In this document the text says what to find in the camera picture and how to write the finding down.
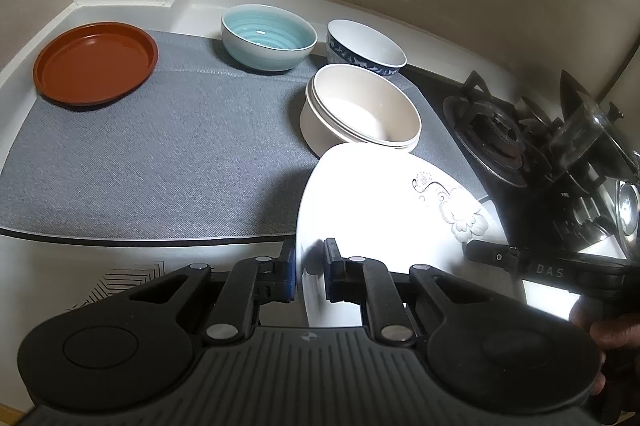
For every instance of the white floral plate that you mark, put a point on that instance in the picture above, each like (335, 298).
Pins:
(370, 206)

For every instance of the shiny metal pot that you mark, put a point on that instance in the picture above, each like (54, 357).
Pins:
(629, 211)

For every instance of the brown plate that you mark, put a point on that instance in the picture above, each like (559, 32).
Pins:
(92, 63)

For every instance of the cream bowl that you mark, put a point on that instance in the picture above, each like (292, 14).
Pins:
(365, 106)
(312, 126)

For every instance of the white bowl with blue pattern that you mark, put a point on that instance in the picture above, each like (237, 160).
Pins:
(365, 43)

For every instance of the teal ribbed bowl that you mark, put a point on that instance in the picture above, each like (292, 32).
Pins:
(267, 38)

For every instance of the grey mat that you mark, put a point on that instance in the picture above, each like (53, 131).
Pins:
(165, 166)

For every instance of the person's right hand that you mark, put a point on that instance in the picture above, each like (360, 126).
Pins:
(607, 331)

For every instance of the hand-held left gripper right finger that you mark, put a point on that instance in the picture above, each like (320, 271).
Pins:
(330, 273)

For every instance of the black gas stove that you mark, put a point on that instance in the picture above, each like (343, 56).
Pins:
(500, 136)

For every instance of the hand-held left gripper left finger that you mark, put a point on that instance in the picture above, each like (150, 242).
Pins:
(288, 277)

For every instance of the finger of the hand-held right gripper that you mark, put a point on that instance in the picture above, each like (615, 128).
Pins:
(492, 256)

